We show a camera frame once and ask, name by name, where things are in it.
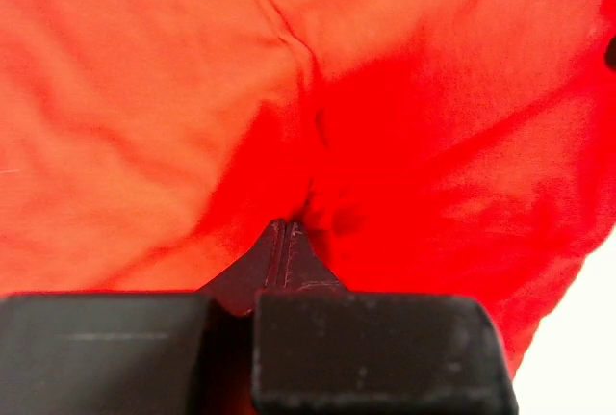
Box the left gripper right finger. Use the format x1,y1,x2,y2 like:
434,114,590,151
250,220,519,414

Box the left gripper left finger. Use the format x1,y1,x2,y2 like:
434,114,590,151
1,220,285,414

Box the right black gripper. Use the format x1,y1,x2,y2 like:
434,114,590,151
603,37,616,69

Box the red t shirt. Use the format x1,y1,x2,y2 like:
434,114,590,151
1,0,615,371

